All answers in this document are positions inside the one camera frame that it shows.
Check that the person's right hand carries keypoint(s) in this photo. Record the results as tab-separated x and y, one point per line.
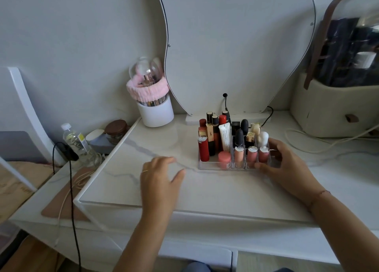
291	174

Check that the person's left hand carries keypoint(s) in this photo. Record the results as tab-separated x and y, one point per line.
157	188

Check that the person's right thumb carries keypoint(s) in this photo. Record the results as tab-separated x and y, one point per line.
266	168

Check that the person's left thumb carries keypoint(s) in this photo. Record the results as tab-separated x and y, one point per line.
178	175

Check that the clear acrylic cosmetics organizer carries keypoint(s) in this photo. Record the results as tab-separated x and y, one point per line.
211	165

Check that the person's left forearm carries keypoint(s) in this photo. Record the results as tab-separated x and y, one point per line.
145	245

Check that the person's right forearm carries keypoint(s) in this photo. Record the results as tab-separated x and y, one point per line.
346	233

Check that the pink lip gloss tube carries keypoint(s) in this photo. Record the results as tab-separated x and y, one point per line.
263	154
252	154
239	156

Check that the white capped round bottle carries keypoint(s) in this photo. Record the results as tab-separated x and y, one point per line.
263	138

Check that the group of dark lipstick tubes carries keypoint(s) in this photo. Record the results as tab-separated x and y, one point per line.
203	150

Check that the pink round pot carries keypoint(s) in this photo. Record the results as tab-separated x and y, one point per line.
224	158

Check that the white cream tube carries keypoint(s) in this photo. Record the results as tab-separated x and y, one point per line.
225	137

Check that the white brush holder clear dome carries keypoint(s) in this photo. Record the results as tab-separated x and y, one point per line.
156	114

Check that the glass jar brown lid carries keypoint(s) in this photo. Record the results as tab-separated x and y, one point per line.
116	129

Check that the white desk drawer front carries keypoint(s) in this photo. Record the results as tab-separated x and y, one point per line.
189	252

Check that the black stalk with round knob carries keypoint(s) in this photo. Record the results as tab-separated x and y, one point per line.
225	101

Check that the beige felt bag clear top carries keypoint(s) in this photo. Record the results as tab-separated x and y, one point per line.
325	111

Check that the grey box white lid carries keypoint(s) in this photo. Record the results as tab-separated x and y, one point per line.
99	143

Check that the pink fluffy headband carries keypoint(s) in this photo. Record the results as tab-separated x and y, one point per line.
145	92

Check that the bundle of makeup brushes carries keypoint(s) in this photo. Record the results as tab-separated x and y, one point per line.
148	79

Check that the clear plastic water bottle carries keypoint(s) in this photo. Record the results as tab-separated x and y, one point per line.
77	144

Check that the wavy white framed mirror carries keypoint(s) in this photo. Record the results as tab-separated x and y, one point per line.
237	43

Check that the dark cosmetic packages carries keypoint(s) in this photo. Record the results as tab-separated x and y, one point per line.
343	52

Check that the white chair frame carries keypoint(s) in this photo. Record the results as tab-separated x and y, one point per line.
26	108

